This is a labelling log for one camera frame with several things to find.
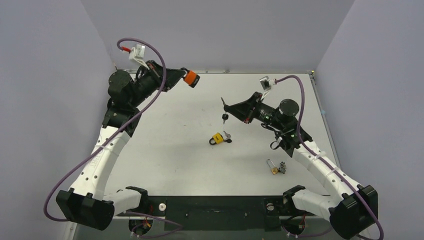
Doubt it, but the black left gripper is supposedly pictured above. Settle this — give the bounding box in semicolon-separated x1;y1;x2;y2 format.
129;60;186;108

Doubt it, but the orange black padlock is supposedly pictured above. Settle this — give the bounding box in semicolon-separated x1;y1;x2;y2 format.
181;67;201;88

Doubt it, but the black head keys bunch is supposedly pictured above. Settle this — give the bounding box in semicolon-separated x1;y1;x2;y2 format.
220;97;229;126

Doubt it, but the silver keys bunch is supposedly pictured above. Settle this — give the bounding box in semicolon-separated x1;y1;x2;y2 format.
222;130;232;143

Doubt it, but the yellow padlock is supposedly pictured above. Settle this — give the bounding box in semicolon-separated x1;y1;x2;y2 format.
208;132;225;146

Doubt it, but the brass padlock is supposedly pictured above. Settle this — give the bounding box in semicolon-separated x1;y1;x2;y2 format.
266;159;280;175

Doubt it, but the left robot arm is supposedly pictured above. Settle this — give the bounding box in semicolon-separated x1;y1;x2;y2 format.
55;60;200;231

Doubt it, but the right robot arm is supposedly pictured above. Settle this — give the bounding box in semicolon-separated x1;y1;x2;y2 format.
223;92;378;240

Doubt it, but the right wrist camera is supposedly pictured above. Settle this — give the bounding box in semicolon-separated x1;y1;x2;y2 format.
259;76;277;101

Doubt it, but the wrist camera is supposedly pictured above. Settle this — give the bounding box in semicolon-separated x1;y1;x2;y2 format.
259;76;277;101
128;43;148;68

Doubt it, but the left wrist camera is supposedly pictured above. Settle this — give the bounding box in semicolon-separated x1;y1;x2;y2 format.
128;43;148;68

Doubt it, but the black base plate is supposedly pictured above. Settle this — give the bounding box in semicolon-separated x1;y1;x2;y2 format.
115;195;316;232

